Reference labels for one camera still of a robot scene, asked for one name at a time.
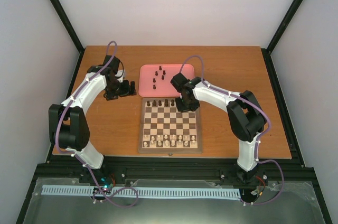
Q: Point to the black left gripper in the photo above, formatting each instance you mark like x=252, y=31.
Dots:
x=125, y=91

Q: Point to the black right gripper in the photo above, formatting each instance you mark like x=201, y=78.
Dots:
x=181, y=109

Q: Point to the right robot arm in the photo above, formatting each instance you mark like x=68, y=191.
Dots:
x=246, y=118

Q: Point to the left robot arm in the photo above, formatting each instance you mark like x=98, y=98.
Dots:
x=68, y=127

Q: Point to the light king chess piece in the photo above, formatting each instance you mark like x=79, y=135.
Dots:
x=173, y=140

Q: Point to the pink plastic tray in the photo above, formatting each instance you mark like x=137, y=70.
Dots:
x=164, y=87

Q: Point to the wooden chessboard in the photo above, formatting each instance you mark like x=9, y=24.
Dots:
x=169, y=121

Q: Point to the black aluminium frame rail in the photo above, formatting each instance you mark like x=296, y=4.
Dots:
x=220, y=171

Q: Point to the light blue cable duct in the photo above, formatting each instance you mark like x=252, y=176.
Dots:
x=143, y=193

